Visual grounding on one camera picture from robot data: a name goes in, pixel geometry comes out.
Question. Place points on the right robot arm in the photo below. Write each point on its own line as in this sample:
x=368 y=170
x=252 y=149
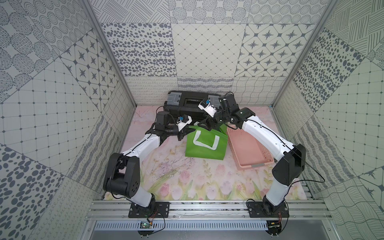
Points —
x=290 y=158

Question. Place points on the black plastic toolbox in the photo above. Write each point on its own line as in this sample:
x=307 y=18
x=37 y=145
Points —
x=180 y=103

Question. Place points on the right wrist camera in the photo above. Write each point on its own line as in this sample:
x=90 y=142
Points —
x=208 y=108

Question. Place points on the controller board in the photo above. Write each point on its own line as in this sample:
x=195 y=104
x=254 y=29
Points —
x=145 y=229
x=274 y=228

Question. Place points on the left controller board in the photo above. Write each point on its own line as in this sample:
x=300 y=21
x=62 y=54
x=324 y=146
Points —
x=145 y=229

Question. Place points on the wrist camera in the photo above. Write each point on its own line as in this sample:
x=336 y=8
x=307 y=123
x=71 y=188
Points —
x=208 y=108
x=183 y=121

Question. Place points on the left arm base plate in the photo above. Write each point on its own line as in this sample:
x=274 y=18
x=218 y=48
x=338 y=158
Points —
x=154 y=210

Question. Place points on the pink plastic basket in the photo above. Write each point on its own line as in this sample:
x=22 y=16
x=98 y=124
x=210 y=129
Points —
x=247 y=152

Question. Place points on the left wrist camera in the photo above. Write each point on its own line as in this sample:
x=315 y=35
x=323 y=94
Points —
x=183 y=121

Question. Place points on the aluminium mounting rail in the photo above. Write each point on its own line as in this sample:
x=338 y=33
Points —
x=213 y=210

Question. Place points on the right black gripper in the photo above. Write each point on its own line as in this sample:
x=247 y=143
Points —
x=206 y=123

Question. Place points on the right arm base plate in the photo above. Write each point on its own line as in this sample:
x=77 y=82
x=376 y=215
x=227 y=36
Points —
x=267 y=210

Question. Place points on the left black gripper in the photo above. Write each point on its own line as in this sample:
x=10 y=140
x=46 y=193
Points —
x=182 y=132

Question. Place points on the right controller board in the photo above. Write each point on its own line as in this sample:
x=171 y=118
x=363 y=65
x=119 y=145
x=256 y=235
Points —
x=274 y=228

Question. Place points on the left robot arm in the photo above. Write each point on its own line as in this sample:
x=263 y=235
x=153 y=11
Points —
x=123 y=172

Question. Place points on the green insulated delivery bag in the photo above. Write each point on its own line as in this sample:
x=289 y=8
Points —
x=206 y=144

